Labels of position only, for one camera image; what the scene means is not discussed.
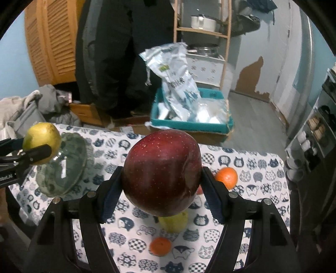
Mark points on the grey fabric storage bag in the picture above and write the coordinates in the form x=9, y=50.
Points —
x=26, y=118

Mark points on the dark blue hanging garment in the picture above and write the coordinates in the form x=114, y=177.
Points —
x=260, y=5

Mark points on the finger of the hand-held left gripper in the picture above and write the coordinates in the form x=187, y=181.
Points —
x=11, y=143
x=36, y=155

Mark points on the green ceramic bowl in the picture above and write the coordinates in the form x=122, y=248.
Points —
x=71, y=157

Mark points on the wooden drawer box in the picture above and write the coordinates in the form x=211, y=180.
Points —
x=84, y=113

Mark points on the grey hanging bag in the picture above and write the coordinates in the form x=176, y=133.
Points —
x=248, y=23

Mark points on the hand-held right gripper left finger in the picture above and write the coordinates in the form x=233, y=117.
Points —
x=111, y=195

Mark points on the teal plastic bin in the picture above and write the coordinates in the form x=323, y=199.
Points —
x=183, y=128

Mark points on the flat red label cardboard box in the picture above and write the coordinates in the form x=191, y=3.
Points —
x=136, y=128

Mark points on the metal pipe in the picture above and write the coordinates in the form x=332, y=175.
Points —
x=305, y=65

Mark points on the brown cardboard box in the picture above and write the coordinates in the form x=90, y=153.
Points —
x=210, y=137

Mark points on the white printed storage box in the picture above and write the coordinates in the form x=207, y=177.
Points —
x=207, y=68

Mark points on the wooden louvered cabinet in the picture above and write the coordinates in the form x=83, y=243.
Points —
x=52, y=39

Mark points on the grey hanging jacket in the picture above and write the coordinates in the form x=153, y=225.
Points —
x=88, y=52

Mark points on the red apple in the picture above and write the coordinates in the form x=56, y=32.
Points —
x=160, y=173

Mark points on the steel pot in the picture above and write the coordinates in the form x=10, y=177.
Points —
x=203, y=50

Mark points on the grey clothes pile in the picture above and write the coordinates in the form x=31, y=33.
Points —
x=50, y=99

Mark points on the clear plastic bags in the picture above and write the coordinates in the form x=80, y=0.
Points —
x=212, y=110

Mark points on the orange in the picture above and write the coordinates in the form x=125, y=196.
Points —
x=160, y=246
x=227, y=178

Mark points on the white cooking pot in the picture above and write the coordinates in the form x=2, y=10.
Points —
x=203, y=23

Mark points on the grey shoe rack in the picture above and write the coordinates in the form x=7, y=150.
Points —
x=307, y=123

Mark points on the cat print tablecloth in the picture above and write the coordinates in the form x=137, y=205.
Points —
x=249, y=189

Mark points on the wooden shelf rack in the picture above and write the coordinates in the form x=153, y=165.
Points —
x=202, y=30

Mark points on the white printed plastic bag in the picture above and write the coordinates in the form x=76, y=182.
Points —
x=173, y=68

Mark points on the black hanging coat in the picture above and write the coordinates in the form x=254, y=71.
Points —
x=118, y=52

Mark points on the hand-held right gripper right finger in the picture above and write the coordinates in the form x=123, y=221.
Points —
x=214, y=199

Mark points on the assorted shoes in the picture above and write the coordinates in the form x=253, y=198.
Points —
x=316, y=127

